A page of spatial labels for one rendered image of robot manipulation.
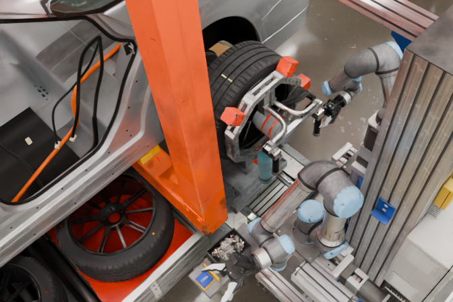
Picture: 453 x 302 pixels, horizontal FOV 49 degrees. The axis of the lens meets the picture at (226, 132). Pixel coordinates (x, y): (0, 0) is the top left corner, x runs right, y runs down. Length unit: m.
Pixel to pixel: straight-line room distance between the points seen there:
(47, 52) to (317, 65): 2.13
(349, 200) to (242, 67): 1.01
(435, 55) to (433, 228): 0.83
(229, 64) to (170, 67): 0.96
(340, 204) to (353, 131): 2.00
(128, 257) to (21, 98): 1.12
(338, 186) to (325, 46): 2.61
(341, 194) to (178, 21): 0.82
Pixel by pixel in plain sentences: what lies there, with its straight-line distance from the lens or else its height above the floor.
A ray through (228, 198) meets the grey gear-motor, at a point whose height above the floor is 0.37.
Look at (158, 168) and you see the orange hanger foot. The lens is 2.81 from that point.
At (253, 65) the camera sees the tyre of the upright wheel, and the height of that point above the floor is 1.18.
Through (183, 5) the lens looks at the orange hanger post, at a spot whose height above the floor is 2.06.
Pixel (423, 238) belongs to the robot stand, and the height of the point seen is 1.23.
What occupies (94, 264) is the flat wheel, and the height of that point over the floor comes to 0.50.
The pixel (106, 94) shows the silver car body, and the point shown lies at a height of 1.02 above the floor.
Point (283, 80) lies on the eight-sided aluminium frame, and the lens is 2.58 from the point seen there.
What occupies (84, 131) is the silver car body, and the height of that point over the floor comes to 0.80.
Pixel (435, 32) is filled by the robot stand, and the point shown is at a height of 2.03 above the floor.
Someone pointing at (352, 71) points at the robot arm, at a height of 1.27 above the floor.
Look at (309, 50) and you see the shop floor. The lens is 4.27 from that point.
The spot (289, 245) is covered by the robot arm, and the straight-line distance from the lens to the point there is 1.93.
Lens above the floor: 3.03
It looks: 54 degrees down
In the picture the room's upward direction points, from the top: 6 degrees counter-clockwise
